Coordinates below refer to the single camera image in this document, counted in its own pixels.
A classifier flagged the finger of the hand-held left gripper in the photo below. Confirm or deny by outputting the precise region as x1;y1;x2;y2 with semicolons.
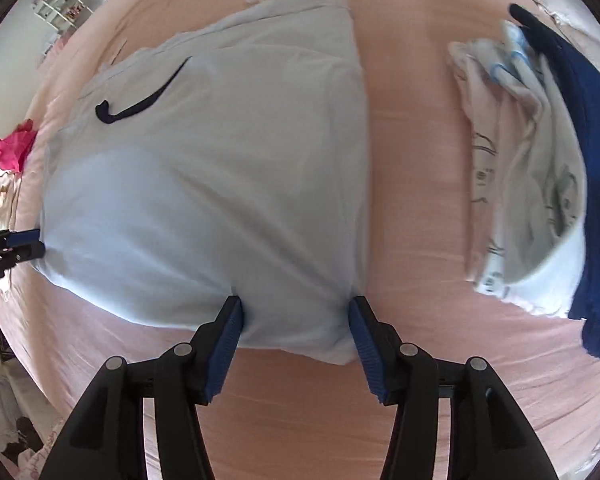
7;241;47;265
0;229;42;248

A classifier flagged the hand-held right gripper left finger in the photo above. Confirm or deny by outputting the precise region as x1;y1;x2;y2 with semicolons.
40;296;244;480

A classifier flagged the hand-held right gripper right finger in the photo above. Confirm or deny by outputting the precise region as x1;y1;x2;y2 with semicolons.
348;296;556;480

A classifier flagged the light grey t-shirt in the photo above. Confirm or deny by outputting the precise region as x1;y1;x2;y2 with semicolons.
40;0;372;366

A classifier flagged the cream satin garment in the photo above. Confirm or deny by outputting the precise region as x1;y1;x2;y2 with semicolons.
0;166;27;216

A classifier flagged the pink garment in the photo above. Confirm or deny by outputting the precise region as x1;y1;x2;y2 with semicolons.
0;119;39;176

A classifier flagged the bed with pink sheet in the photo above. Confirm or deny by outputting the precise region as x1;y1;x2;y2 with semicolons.
0;0;600;480

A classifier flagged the person's floral pajamas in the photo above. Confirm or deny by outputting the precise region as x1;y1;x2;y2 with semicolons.
2;410;63;480

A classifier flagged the cream printed garment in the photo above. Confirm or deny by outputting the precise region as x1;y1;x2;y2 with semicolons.
447;40;541;296

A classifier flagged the white shelf rack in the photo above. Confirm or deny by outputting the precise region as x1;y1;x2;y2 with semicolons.
32;0;99;31

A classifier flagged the white garment with blue trim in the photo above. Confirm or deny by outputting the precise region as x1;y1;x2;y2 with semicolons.
490;20;589;319

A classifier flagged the navy blue garment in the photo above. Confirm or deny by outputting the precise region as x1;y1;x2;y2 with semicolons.
509;4;600;361

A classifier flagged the mauve quilt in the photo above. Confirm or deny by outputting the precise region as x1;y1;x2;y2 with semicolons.
485;0;600;61

